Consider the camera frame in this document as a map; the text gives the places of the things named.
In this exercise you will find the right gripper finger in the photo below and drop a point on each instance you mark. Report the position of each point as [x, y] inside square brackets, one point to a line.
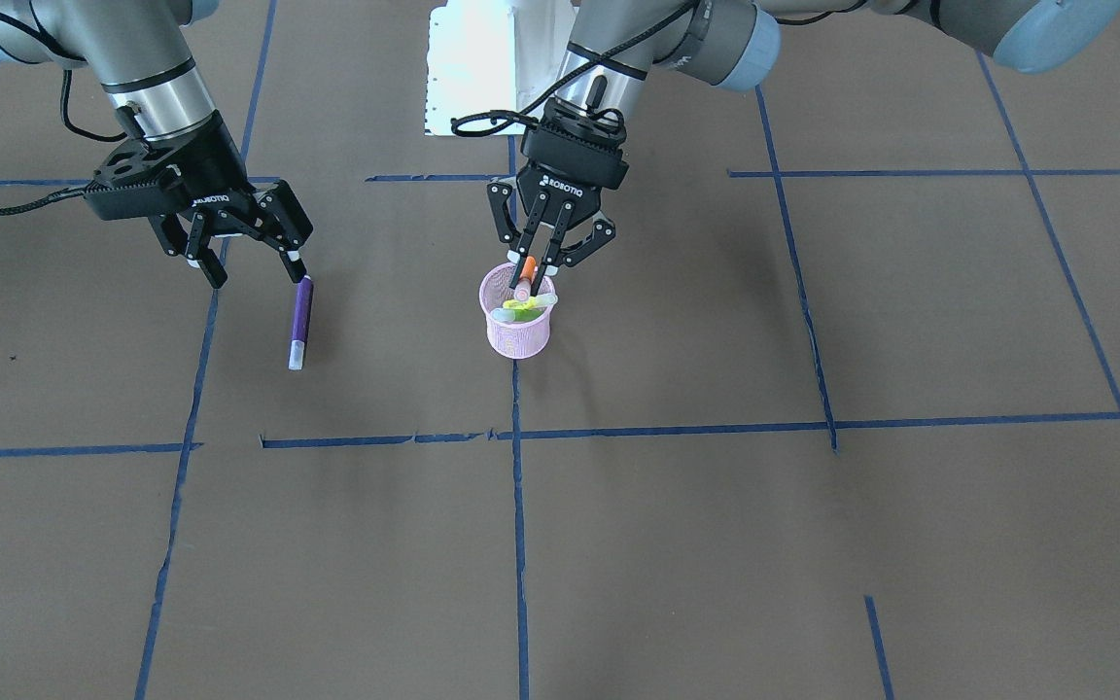
[272, 216]
[188, 234]

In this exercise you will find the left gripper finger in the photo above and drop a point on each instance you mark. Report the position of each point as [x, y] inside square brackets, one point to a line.
[519, 210]
[565, 211]

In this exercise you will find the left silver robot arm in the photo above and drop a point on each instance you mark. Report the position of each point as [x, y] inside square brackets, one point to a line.
[615, 46]

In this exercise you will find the yellow highlighter pen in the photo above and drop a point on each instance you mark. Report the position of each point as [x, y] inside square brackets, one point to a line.
[545, 300]

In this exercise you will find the pink mesh pen holder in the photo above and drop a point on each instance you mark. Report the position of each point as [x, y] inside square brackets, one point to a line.
[514, 328]

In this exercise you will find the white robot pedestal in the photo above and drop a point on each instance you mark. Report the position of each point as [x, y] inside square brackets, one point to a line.
[492, 55]

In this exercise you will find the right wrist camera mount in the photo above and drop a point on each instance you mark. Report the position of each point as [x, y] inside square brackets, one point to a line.
[135, 181]

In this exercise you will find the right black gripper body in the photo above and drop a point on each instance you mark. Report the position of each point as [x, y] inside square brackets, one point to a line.
[213, 167]

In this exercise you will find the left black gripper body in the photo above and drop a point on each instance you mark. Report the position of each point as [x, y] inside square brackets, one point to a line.
[565, 181]

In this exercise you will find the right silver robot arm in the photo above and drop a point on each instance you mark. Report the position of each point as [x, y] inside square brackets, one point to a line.
[138, 53]

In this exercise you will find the orange highlighter pen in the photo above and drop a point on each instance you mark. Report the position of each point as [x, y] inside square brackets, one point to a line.
[522, 289]

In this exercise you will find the purple highlighter pen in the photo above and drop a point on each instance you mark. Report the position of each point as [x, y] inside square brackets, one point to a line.
[304, 294]

